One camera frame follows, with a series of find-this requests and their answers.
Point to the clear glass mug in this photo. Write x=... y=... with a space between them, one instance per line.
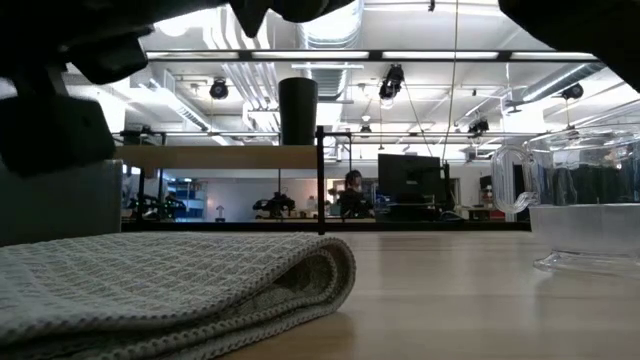
x=575 y=230

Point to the grey waffle dish cloth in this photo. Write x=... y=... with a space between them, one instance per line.
x=150 y=280

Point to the black ceiling spotlight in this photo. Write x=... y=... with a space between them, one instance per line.
x=478 y=126
x=391 y=82
x=572 y=92
x=219 y=89

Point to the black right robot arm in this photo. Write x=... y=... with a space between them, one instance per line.
x=590 y=25

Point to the person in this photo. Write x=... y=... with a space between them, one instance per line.
x=354 y=200

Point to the black background robot arm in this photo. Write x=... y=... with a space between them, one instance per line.
x=275 y=205

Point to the black table frame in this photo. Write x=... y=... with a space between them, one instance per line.
x=240 y=226

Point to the black overhead beam with lights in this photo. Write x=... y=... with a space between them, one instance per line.
x=375 y=55

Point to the silver ventilation duct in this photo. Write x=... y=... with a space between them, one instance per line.
x=332 y=55

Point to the wooden shelf with black frame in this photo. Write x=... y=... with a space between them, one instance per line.
x=225 y=157

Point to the black computer monitor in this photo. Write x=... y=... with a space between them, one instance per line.
x=407 y=175

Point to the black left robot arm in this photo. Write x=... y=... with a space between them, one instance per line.
x=75 y=35

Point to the tall black cup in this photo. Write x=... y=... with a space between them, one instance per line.
x=298 y=112

